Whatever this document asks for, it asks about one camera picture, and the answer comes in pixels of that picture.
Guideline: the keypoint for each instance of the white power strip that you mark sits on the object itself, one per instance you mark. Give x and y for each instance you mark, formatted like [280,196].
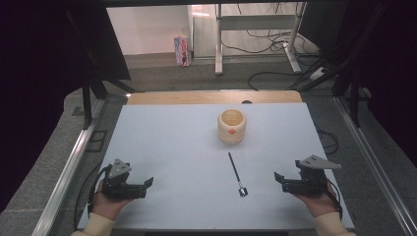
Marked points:
[316,73]

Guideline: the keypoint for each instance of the white metal desk frame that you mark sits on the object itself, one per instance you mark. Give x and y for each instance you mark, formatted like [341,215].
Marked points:
[255,22]

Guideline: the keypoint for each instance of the black metal stand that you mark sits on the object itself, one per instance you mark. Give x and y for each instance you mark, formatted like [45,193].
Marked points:
[87,98]
[354,98]

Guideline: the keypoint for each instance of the colourful printed box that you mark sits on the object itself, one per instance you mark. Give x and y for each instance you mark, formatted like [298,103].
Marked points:
[183,50]

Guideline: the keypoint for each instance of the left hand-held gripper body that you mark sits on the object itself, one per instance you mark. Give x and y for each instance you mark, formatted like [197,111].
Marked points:
[122,190]

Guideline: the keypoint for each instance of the cream cup with red mark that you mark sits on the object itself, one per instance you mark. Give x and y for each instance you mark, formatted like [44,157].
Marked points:
[231,129]

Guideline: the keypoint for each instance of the black table grommet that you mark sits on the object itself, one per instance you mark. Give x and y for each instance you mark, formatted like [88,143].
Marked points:
[247,102]

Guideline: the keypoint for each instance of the person's right hand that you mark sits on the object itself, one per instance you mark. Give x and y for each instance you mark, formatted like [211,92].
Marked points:
[316,203]

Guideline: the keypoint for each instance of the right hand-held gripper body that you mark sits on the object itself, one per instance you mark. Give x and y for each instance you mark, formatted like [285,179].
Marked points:
[311,183]

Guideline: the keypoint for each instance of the person's left hand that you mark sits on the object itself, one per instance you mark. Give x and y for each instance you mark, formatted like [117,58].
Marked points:
[109,205]

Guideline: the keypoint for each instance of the wooden table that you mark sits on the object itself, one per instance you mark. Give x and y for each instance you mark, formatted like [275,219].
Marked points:
[196,97]

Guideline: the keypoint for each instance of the aluminium floor rail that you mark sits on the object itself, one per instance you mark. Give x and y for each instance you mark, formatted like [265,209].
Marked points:
[373,164]
[64,177]

